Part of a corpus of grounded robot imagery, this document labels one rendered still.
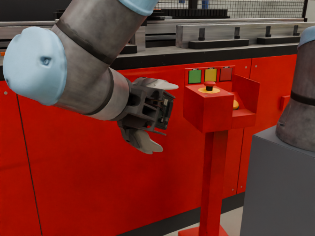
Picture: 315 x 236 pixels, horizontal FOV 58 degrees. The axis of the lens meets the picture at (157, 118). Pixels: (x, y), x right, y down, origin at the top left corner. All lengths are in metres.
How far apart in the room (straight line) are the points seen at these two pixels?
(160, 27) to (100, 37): 1.22
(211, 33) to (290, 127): 0.82
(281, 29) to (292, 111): 1.07
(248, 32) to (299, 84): 0.92
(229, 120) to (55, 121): 0.59
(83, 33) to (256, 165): 0.49
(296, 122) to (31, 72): 0.49
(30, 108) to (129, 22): 0.74
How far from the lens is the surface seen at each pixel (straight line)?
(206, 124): 0.92
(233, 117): 0.96
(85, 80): 0.33
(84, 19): 0.32
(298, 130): 0.62
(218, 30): 1.39
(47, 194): 1.16
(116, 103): 0.39
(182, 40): 1.29
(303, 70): 0.61
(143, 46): 1.20
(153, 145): 0.54
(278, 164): 0.64
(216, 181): 1.12
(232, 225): 1.61
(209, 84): 0.95
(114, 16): 0.32
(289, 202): 0.67
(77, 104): 0.35
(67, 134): 1.07
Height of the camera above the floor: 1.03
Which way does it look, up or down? 20 degrees down
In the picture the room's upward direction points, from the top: straight up
